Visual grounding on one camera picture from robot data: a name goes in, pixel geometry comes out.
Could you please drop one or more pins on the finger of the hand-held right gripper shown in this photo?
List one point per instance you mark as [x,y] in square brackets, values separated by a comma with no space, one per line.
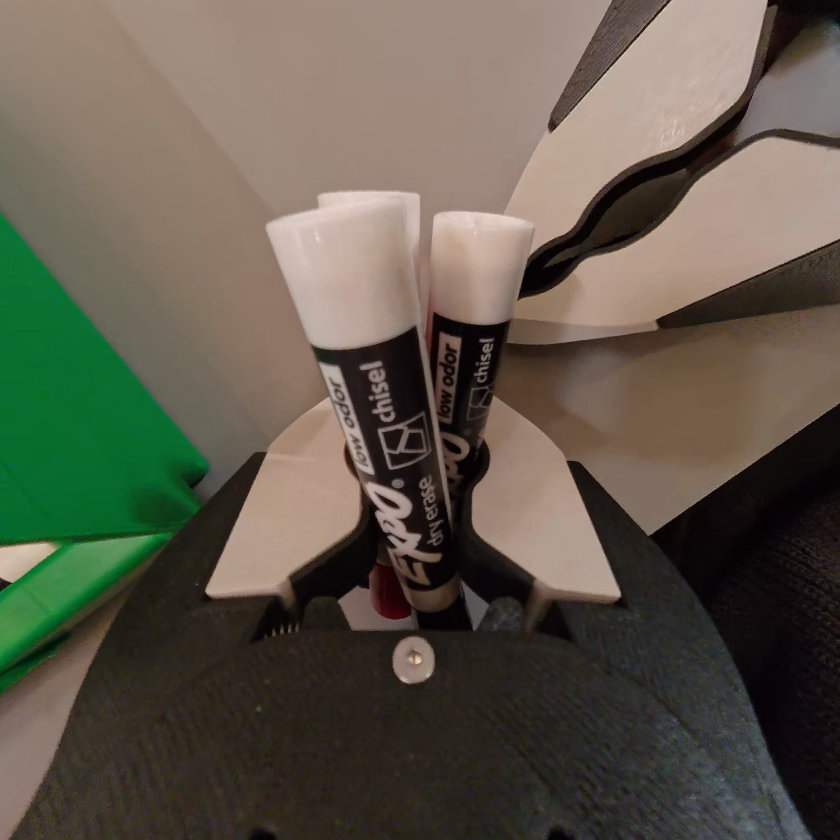
[656,79]
[722,249]

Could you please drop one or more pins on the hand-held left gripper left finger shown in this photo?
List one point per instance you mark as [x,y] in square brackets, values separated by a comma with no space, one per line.
[275,525]

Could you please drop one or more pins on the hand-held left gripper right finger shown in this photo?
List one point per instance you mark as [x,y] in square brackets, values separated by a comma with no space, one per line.
[551,525]

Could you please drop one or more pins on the red dry erase marker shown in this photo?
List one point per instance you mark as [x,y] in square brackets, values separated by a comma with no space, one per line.
[392,594]

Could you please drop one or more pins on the black dry erase marker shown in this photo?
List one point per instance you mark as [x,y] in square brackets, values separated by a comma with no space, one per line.
[348,275]
[479,275]

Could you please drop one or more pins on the light grey desk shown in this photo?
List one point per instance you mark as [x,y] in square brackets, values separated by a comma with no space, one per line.
[394,98]

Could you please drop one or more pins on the green plastic bin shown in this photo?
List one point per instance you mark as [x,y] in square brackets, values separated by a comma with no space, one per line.
[79,394]
[65,590]

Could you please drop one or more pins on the black knit sleeve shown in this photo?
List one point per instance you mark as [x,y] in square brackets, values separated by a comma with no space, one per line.
[787,623]

